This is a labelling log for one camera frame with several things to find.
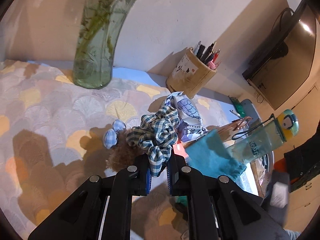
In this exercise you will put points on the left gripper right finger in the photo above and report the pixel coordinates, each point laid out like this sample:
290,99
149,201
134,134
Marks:
218,208

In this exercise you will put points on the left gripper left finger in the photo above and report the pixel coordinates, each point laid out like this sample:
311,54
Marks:
100,208

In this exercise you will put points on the teal knitted pouch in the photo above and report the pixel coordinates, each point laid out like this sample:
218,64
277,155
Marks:
209,155

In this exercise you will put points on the blue gingham hair bow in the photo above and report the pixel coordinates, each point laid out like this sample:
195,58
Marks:
110,137

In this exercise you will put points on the pink bag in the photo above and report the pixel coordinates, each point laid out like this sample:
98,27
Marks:
179,149

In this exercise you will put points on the woven round basket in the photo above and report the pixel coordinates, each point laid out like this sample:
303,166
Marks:
262,171

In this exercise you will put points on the brown leather pouch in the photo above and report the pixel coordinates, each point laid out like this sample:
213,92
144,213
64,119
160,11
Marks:
227,131

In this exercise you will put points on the teal water bottle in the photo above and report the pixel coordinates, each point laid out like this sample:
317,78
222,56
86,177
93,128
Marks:
264,138

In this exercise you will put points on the person in black coat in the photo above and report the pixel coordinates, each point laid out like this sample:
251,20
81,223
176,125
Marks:
295,205

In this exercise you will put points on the white pen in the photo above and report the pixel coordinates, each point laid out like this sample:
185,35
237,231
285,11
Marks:
235,113

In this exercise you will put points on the bamboo pen holder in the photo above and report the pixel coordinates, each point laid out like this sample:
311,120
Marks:
194,71

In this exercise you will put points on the glass flower vase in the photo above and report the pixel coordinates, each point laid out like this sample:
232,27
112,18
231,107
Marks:
101,24

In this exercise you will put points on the wall television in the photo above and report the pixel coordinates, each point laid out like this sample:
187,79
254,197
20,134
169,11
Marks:
283,62

